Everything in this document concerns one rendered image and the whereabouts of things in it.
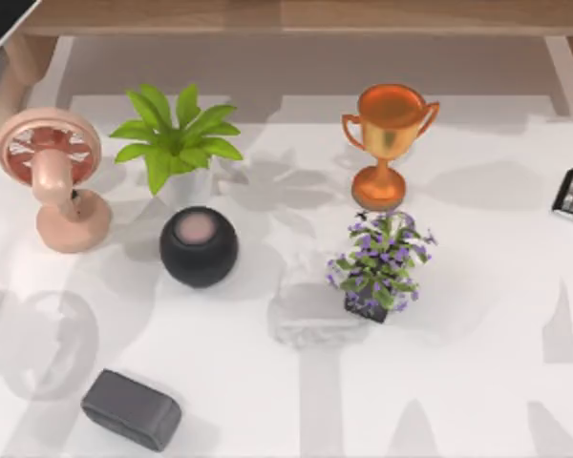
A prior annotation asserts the purple flower plant dark pot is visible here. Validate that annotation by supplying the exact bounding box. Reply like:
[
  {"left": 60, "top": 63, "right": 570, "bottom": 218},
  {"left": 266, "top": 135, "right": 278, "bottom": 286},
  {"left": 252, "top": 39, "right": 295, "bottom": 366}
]
[{"left": 327, "top": 208, "right": 438, "bottom": 324}]

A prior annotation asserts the black round speaker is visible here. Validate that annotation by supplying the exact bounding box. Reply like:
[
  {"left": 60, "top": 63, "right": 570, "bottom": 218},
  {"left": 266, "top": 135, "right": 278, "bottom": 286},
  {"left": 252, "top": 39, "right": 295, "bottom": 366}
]
[{"left": 159, "top": 205, "right": 240, "bottom": 289}]

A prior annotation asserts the grey rectangular speaker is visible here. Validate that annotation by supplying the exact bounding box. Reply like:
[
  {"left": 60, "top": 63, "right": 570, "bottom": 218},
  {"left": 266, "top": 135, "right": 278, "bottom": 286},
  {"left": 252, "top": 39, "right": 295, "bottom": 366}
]
[{"left": 80, "top": 368, "right": 183, "bottom": 453}]

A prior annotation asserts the pink desk fan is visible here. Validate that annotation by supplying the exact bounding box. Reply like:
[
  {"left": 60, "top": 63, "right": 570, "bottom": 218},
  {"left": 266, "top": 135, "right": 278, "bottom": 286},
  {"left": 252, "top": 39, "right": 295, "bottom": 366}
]
[{"left": 0, "top": 107, "right": 114, "bottom": 253}]

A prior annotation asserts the wooden shelf unit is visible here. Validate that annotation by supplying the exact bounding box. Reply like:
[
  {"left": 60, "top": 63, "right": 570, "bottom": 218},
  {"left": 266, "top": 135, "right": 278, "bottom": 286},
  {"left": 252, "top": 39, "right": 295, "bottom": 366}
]
[{"left": 0, "top": 0, "right": 573, "bottom": 147}]

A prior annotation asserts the green leafy plant white pot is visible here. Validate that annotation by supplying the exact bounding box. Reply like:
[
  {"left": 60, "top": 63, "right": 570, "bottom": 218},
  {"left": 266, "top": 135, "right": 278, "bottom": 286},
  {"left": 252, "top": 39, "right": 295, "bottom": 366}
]
[{"left": 108, "top": 83, "right": 244, "bottom": 207}]

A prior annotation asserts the golden trophy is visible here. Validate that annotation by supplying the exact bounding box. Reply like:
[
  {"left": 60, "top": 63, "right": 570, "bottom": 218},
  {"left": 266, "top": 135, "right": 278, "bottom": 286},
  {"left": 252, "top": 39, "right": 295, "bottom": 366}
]
[{"left": 341, "top": 83, "right": 440, "bottom": 211}]

